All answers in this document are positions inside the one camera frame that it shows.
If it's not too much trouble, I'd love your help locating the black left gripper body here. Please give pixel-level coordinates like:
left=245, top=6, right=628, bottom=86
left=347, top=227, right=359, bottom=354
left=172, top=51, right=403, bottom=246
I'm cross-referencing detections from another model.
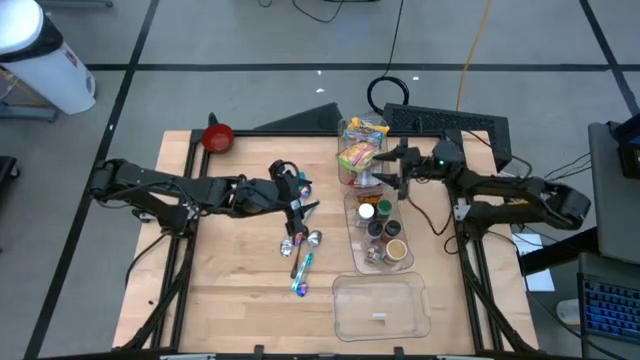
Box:
left=232, top=162, right=307, bottom=237

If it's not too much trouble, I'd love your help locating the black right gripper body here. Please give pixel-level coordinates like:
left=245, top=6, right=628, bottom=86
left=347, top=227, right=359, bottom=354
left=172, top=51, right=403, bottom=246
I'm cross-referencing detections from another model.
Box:
left=399, top=137, right=466, bottom=199

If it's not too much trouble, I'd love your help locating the red ramen noodle packet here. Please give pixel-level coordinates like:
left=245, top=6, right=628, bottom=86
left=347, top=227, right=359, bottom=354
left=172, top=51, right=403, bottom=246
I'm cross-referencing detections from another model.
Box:
left=355, top=167, right=385, bottom=188

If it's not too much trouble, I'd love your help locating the green ramen noodle packet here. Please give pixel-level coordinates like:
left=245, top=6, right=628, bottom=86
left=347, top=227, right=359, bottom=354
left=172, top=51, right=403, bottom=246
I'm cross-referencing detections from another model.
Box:
left=334, top=141, right=381, bottom=175

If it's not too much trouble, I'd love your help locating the white-lid seasoning jar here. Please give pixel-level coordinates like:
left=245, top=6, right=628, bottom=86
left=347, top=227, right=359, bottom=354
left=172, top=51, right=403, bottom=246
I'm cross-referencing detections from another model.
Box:
left=355, top=202, right=376, bottom=229

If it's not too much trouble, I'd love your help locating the garlic powder jar purple label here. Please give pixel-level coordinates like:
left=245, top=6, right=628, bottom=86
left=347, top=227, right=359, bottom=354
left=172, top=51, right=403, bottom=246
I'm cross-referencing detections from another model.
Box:
left=364, top=219, right=385, bottom=246

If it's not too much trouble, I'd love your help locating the furikake jar tan lid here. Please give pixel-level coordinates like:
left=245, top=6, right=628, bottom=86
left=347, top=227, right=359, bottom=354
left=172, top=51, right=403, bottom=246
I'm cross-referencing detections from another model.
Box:
left=383, top=238, right=410, bottom=265

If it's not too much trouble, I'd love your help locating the narrow clear plastic bin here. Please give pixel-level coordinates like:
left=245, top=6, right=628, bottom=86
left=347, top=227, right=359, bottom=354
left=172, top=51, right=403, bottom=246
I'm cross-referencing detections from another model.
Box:
left=337, top=115, right=393, bottom=187
left=342, top=185, right=415, bottom=275

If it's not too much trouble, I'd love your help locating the red bowl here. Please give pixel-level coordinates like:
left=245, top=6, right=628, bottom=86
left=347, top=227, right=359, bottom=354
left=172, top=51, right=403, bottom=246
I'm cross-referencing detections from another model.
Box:
left=201, top=123, right=236, bottom=154

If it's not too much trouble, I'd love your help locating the wide clear plastic bin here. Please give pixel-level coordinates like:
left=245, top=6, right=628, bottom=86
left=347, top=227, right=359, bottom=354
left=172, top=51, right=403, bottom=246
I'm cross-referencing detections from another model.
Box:
left=332, top=271, right=432, bottom=343

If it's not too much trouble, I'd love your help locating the white paper sheet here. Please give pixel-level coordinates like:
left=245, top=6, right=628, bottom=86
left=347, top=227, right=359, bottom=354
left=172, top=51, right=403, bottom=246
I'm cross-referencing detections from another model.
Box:
left=510, top=232, right=557, bottom=294

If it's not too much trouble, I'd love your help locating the black box device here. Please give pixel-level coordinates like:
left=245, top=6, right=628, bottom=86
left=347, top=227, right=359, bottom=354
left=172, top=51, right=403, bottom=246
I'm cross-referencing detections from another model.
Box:
left=607, top=113, right=640, bottom=181

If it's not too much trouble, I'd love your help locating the white computer mouse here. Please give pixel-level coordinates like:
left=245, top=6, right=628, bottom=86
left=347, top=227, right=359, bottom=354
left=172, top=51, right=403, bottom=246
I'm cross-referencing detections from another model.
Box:
left=555, top=298, right=581, bottom=326

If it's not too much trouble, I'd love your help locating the backlit computer keyboard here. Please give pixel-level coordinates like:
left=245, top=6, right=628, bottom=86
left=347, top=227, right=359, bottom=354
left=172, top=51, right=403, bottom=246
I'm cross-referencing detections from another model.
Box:
left=577, top=272, right=640, bottom=346

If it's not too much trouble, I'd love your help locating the grey desk foot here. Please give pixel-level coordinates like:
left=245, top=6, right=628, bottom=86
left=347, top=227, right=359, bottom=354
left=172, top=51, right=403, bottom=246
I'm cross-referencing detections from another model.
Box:
left=0, top=101, right=59, bottom=124

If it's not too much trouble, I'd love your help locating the white trash bin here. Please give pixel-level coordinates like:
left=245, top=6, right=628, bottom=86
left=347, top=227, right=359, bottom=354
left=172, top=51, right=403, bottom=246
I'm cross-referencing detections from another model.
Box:
left=0, top=0, right=98, bottom=115

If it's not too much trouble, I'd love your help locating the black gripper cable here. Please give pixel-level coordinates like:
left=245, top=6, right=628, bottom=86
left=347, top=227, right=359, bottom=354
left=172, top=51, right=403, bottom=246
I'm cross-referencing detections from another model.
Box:
left=405, top=192, right=469, bottom=256

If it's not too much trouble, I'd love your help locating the dark handle spoon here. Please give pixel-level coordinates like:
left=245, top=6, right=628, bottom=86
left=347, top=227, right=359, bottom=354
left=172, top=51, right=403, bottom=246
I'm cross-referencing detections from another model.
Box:
left=291, top=232, right=306, bottom=280

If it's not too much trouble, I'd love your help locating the black coiled floor cable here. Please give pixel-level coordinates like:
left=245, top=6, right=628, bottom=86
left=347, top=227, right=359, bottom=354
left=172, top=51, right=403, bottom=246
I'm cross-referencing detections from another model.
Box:
left=366, top=0, right=411, bottom=116

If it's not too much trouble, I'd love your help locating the yellow floor cable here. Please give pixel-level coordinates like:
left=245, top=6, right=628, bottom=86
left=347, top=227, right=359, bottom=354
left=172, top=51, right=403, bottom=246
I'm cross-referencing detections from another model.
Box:
left=454, top=0, right=495, bottom=112

